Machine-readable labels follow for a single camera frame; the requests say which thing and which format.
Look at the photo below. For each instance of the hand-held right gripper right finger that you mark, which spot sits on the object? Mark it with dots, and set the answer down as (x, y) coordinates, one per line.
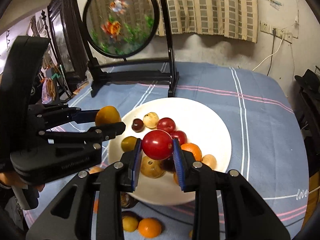
(178, 167)

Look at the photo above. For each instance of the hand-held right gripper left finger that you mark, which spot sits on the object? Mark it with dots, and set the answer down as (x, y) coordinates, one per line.
(137, 170)

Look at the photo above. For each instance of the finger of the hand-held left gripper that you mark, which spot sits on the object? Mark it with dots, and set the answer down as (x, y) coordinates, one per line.
(110, 130)
(85, 117)

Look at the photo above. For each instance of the orange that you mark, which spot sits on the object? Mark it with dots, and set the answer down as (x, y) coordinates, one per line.
(192, 151)
(149, 227)
(175, 178)

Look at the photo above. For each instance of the yellow orange fruit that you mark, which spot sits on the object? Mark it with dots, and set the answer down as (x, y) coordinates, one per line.
(95, 170)
(108, 116)

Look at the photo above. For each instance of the large yellow fruit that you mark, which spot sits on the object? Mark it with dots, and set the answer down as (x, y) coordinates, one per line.
(151, 167)

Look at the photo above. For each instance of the dark purple plum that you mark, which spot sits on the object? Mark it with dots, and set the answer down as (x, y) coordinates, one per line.
(137, 125)

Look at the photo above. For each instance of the dark red plum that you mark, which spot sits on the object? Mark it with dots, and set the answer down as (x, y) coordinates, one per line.
(180, 136)

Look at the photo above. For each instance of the pale yellow fruit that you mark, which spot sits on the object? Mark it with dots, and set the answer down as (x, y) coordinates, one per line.
(209, 161)

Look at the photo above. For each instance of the tan round fruit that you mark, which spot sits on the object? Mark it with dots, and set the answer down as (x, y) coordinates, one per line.
(150, 119)

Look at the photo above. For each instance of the white round plate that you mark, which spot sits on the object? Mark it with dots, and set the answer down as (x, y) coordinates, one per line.
(207, 130)

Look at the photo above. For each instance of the person's left hand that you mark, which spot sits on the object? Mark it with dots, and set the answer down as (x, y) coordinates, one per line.
(6, 178)

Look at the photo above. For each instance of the purple cloth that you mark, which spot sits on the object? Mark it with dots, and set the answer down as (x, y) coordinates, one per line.
(47, 91)

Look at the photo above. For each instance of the dark mangosteen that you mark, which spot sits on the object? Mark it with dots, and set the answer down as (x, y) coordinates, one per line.
(126, 200)

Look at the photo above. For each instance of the small yellow fruit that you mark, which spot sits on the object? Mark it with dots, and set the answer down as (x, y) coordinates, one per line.
(130, 223)

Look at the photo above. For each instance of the dark wooden framed picture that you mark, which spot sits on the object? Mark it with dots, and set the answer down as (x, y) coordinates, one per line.
(72, 30)

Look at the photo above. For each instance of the blue striped tablecloth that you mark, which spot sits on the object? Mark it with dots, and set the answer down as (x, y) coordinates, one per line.
(262, 130)

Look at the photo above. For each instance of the round goldfish screen black stand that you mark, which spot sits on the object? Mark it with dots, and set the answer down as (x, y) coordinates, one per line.
(120, 25)

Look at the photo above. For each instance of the cardboard box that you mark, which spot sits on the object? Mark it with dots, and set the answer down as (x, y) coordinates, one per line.
(313, 187)

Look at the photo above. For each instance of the black hat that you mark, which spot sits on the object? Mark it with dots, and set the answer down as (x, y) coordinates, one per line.
(308, 80)

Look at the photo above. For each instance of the checked beige curtain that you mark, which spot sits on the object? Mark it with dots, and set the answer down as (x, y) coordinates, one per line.
(212, 7)

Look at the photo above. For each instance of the white wall socket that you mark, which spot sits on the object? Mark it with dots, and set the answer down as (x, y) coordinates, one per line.
(265, 26)
(282, 33)

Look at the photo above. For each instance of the paper wall sticker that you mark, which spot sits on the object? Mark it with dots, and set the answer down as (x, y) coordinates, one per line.
(272, 3)

